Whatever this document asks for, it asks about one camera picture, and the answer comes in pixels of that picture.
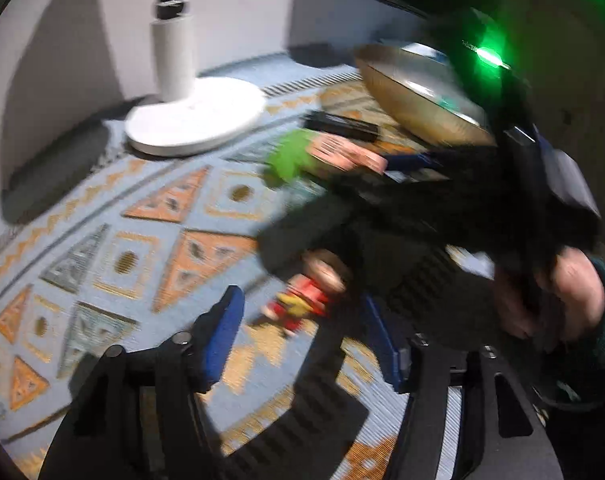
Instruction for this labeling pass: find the person's right forearm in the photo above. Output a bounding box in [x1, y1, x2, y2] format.
[532, 255, 605, 411]

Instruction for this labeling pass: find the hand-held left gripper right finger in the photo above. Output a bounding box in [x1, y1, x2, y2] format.
[362, 295, 565, 480]

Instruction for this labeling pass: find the green toy figure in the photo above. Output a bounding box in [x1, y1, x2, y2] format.
[265, 129, 323, 186]

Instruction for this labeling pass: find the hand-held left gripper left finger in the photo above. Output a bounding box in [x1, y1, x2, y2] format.
[37, 285, 246, 480]

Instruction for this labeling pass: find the long black box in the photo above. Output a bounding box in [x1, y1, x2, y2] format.
[302, 112, 380, 142]

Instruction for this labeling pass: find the red green-haired toy figure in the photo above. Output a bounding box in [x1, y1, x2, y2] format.
[262, 252, 348, 336]

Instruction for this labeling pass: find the patterned blue table mat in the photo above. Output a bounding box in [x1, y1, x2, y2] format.
[0, 55, 548, 480]

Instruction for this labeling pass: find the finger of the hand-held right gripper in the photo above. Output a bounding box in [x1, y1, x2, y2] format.
[327, 152, 483, 193]
[260, 195, 363, 286]

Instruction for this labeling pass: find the person's right hand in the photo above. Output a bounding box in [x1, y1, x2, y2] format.
[492, 247, 605, 346]

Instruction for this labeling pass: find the white desk lamp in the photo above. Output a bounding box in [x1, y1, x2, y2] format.
[125, 0, 267, 157]

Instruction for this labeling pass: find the golden metal bowl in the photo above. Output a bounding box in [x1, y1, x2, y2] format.
[355, 42, 498, 147]

